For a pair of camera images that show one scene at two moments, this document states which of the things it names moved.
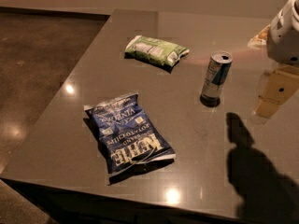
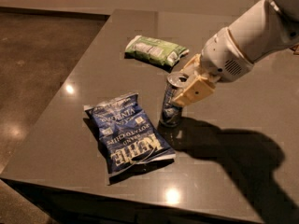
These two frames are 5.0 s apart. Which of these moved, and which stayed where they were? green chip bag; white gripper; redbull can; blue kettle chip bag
Moved: redbull can; white gripper
Stayed: green chip bag; blue kettle chip bag
